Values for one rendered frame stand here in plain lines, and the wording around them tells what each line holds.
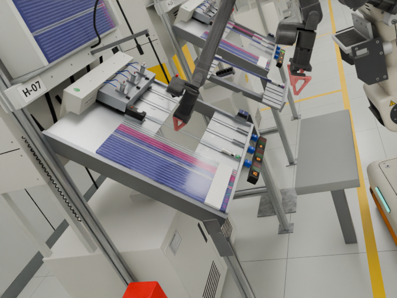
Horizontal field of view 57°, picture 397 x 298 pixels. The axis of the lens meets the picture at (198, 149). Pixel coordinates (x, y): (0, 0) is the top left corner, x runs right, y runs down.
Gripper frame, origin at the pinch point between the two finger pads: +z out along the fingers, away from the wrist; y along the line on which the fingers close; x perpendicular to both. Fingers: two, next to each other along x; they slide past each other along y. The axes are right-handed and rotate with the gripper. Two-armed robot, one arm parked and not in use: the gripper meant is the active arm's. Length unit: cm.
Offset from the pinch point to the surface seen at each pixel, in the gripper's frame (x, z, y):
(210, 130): 13.3, 0.5, -10.9
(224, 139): 20.7, 0.3, -9.6
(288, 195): 79, 51, -65
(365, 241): 109, 23, -19
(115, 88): -30.7, -4.0, 0.0
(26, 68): -54, -13, 28
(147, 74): -25.3, -4.5, -24.1
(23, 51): -56, -19, 28
